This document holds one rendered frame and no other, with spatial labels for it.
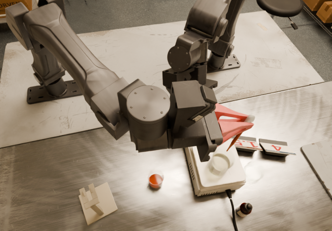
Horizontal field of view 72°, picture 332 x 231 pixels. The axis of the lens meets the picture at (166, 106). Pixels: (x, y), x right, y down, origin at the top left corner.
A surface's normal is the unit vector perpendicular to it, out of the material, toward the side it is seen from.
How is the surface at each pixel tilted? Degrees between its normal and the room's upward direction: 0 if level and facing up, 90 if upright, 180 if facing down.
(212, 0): 22
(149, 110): 2
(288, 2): 2
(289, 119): 0
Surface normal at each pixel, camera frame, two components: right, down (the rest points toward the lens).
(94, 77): 0.30, -0.31
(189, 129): 0.07, -0.54
